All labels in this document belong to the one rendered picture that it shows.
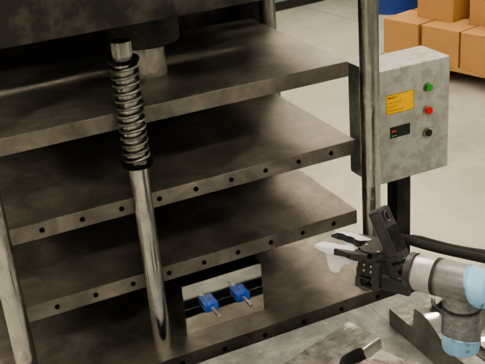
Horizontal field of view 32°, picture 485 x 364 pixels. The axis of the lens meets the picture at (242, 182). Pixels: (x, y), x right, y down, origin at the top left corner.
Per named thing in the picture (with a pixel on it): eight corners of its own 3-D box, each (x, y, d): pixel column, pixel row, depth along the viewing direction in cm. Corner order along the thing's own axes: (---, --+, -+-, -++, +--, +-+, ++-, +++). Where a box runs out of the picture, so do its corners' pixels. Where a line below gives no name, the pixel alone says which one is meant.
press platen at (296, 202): (357, 223, 282) (356, 209, 280) (27, 323, 243) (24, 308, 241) (259, 151, 344) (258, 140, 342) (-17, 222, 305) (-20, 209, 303)
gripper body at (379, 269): (351, 284, 174) (405, 300, 167) (352, 245, 171) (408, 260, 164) (369, 272, 179) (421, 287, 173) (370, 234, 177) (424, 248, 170)
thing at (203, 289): (264, 309, 277) (260, 263, 270) (187, 334, 267) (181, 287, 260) (205, 245, 319) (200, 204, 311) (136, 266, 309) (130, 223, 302)
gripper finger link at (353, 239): (330, 256, 184) (361, 269, 177) (330, 230, 182) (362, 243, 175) (341, 252, 185) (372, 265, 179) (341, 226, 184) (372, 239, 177)
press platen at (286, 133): (355, 154, 272) (355, 139, 270) (11, 246, 233) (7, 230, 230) (255, 92, 333) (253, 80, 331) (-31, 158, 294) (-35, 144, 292)
